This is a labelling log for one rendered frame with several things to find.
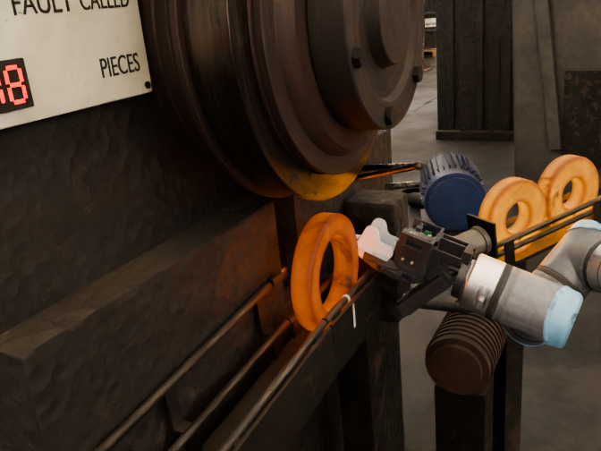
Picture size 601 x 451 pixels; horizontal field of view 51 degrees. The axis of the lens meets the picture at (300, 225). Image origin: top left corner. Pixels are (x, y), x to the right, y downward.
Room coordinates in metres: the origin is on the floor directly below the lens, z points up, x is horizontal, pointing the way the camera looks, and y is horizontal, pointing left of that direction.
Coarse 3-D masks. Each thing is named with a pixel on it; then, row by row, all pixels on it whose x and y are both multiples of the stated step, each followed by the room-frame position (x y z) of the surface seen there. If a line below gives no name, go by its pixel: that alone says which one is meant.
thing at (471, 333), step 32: (448, 320) 1.10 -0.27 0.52; (480, 320) 1.07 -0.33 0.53; (448, 352) 1.00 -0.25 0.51; (480, 352) 0.99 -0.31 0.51; (448, 384) 1.00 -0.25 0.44; (480, 384) 0.99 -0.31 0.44; (448, 416) 1.03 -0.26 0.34; (480, 416) 1.00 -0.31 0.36; (448, 448) 1.04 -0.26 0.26; (480, 448) 1.00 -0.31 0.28
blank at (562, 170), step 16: (560, 160) 1.21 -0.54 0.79; (576, 160) 1.21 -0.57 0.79; (544, 176) 1.20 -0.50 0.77; (560, 176) 1.19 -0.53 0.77; (576, 176) 1.21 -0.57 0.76; (592, 176) 1.23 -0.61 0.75; (544, 192) 1.19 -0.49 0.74; (560, 192) 1.19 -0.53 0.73; (576, 192) 1.24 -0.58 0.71; (592, 192) 1.24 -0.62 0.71; (560, 208) 1.19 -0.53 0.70
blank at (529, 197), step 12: (504, 180) 1.16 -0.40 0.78; (516, 180) 1.15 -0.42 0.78; (528, 180) 1.16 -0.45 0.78; (492, 192) 1.14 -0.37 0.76; (504, 192) 1.13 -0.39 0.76; (516, 192) 1.14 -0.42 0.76; (528, 192) 1.16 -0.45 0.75; (540, 192) 1.17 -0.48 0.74; (492, 204) 1.12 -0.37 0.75; (504, 204) 1.13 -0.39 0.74; (528, 204) 1.16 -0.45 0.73; (540, 204) 1.17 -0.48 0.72; (480, 216) 1.13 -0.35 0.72; (492, 216) 1.12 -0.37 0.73; (504, 216) 1.13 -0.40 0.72; (528, 216) 1.16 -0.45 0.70; (540, 216) 1.17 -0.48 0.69; (504, 228) 1.13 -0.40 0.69; (516, 228) 1.16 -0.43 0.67; (516, 240) 1.14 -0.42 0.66; (516, 252) 1.14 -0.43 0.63
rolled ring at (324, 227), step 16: (320, 224) 0.85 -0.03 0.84; (336, 224) 0.88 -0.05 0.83; (304, 240) 0.83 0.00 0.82; (320, 240) 0.83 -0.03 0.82; (336, 240) 0.92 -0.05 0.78; (352, 240) 0.93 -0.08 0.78; (304, 256) 0.81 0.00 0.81; (320, 256) 0.82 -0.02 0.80; (336, 256) 0.93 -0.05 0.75; (352, 256) 0.92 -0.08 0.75; (304, 272) 0.80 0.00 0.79; (336, 272) 0.92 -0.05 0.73; (352, 272) 0.92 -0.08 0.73; (304, 288) 0.79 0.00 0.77; (336, 288) 0.91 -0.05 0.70; (304, 304) 0.79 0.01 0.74; (320, 304) 0.81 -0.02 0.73; (304, 320) 0.80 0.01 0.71
